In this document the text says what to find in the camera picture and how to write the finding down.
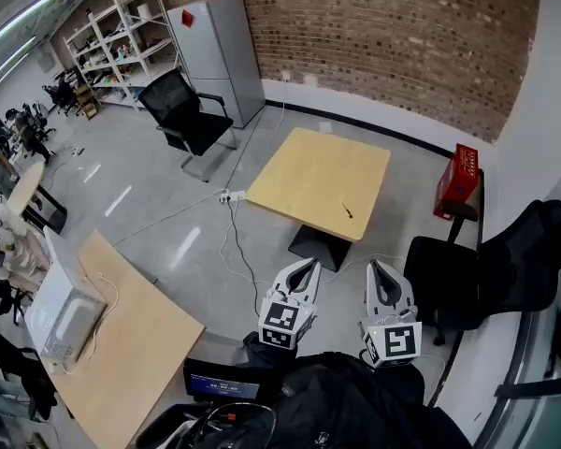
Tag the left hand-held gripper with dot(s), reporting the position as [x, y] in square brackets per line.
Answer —
[280, 318]

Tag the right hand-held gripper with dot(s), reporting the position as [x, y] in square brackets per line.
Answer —
[397, 339]

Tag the person's left forearm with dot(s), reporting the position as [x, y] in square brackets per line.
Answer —
[262, 351]

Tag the black office chair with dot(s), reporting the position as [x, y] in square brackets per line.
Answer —
[449, 274]

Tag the square wooden table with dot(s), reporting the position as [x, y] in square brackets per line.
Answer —
[318, 176]

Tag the white power strip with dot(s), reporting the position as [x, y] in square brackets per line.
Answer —
[233, 197]

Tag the red box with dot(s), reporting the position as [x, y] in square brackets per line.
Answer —
[455, 180]

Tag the black screen device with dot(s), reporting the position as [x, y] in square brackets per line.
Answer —
[220, 384]

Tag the black bag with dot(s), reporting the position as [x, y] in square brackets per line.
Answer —
[224, 430]

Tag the large wooden desk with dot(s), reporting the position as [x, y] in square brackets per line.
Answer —
[135, 353]

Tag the black mesh visitor chair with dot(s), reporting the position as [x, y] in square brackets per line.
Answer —
[191, 124]

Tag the grey refrigerator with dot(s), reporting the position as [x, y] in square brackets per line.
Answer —
[224, 54]

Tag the white microwave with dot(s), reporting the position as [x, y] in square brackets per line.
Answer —
[61, 316]

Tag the white shelf rack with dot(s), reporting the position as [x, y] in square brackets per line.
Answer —
[159, 70]

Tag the yellow storage cart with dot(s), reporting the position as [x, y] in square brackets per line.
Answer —
[86, 103]

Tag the red diamond sticker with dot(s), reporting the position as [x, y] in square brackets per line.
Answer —
[187, 18]

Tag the round wooden table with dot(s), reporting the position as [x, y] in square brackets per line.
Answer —
[25, 187]

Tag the black swivel chair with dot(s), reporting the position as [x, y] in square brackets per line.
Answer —
[63, 94]

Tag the long ceiling light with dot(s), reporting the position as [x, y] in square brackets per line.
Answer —
[14, 56]
[23, 17]

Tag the white wall socket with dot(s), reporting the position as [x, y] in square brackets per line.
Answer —
[285, 76]

